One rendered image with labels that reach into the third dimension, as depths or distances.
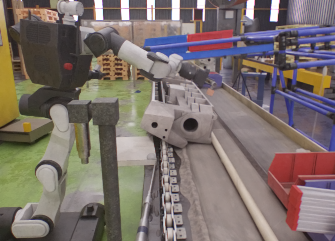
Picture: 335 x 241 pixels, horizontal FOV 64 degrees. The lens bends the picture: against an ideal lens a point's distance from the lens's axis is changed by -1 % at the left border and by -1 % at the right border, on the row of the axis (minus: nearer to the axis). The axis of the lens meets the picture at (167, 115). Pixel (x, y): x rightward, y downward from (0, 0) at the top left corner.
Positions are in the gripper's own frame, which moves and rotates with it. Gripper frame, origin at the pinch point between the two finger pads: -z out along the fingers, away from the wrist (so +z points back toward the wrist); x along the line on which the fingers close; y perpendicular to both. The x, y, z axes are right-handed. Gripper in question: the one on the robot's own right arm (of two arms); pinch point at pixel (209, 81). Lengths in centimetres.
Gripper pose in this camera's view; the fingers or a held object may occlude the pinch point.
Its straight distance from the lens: 162.3
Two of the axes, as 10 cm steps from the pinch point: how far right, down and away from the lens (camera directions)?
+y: 0.4, 2.7, -9.6
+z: -9.1, -3.9, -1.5
